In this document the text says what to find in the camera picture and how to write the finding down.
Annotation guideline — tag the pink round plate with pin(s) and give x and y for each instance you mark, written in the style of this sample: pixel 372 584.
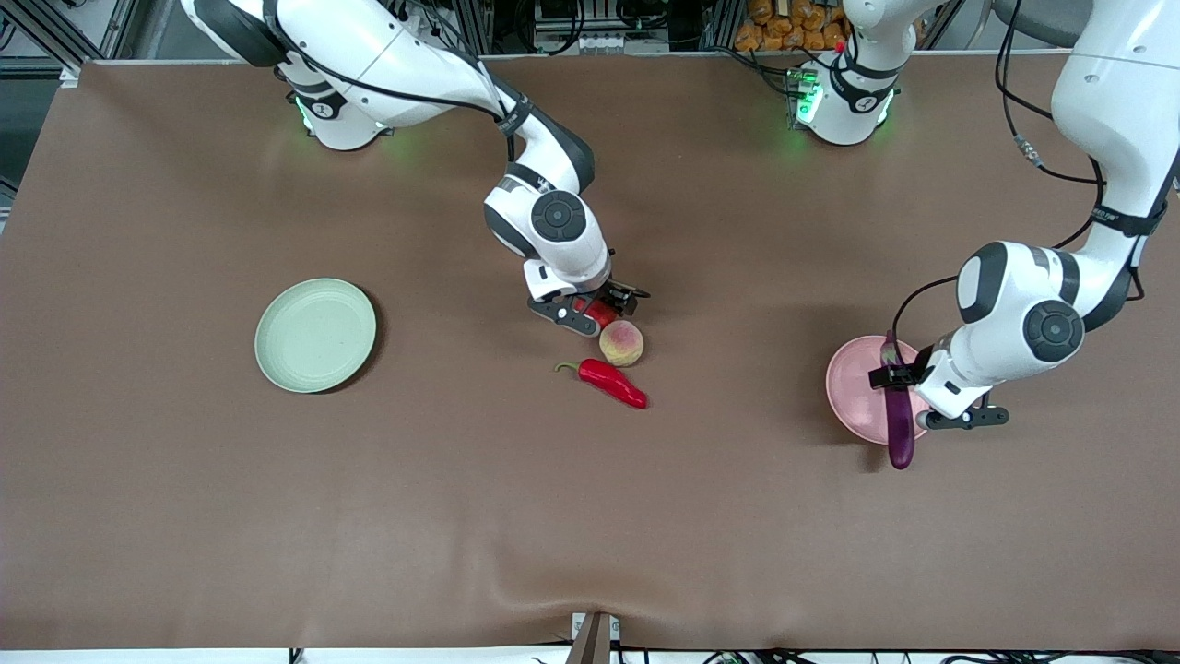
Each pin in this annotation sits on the pink round plate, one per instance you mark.
pixel 857 387

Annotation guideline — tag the brown table cloth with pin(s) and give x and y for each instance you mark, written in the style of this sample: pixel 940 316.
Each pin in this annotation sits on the brown table cloth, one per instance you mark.
pixel 590 516

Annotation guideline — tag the metal table edge bracket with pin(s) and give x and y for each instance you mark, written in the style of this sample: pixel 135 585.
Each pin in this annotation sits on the metal table edge bracket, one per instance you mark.
pixel 593 641

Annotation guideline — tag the green round plate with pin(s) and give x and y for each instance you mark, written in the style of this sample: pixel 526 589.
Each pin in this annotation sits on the green round plate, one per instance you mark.
pixel 315 336

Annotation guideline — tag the bag of orange snacks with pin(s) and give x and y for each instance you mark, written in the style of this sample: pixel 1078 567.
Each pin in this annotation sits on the bag of orange snacks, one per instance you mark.
pixel 784 32

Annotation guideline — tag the white socket strip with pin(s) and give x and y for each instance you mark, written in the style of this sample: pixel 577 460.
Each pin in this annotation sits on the white socket strip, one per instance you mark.
pixel 590 42

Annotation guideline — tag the purple eggplant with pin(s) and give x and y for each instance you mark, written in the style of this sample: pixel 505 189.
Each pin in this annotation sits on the purple eggplant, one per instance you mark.
pixel 901 433

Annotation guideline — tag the aluminium frame rail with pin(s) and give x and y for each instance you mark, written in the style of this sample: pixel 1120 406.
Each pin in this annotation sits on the aluminium frame rail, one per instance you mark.
pixel 64 28

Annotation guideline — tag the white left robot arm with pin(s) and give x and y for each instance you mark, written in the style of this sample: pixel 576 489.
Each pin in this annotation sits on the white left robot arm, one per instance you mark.
pixel 1115 101

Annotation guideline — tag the red chili pepper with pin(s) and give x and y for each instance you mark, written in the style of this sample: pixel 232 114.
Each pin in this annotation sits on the red chili pepper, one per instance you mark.
pixel 608 378

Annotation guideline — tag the yellow pink peach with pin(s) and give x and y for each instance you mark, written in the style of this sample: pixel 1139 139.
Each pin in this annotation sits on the yellow pink peach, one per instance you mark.
pixel 621 343

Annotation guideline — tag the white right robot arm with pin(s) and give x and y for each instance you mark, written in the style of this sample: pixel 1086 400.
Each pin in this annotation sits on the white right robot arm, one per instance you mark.
pixel 396 65

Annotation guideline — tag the grey rounded object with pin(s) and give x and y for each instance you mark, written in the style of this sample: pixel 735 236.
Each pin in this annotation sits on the grey rounded object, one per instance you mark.
pixel 1042 18

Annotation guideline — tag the red pomegranate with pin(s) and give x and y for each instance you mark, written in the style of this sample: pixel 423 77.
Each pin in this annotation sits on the red pomegranate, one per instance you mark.
pixel 599 314

